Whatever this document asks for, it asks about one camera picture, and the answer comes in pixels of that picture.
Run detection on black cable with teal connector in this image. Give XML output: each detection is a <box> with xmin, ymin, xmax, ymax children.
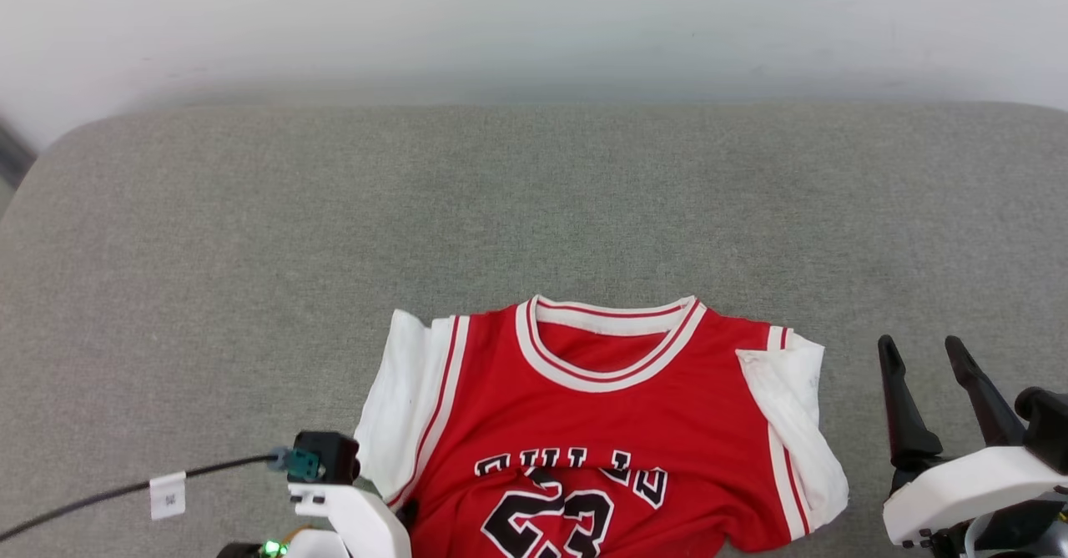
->
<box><xmin>0</xmin><ymin>447</ymin><xmax>323</xmax><ymax>543</ymax></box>

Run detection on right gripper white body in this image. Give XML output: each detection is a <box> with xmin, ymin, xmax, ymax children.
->
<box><xmin>882</xmin><ymin>445</ymin><xmax>1068</xmax><ymax>558</ymax></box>

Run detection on grey metal bar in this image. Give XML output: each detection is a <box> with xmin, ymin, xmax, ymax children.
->
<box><xmin>0</xmin><ymin>118</ymin><xmax>37</xmax><ymax>190</ymax></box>

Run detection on red basketball jersey white sleeves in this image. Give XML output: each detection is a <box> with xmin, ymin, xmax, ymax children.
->
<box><xmin>354</xmin><ymin>294</ymin><xmax>850</xmax><ymax>558</ymax></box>

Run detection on white cable label tag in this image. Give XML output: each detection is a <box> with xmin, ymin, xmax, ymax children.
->
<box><xmin>149</xmin><ymin>471</ymin><xmax>187</xmax><ymax>520</ymax></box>

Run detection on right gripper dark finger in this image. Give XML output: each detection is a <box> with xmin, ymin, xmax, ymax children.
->
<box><xmin>877</xmin><ymin>335</ymin><xmax>945</xmax><ymax>472</ymax></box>
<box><xmin>945</xmin><ymin>336</ymin><xmax>1028</xmax><ymax>448</ymax></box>

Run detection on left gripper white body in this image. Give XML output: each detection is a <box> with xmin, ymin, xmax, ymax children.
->
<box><xmin>217</xmin><ymin>482</ymin><xmax>412</xmax><ymax>558</ymax></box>

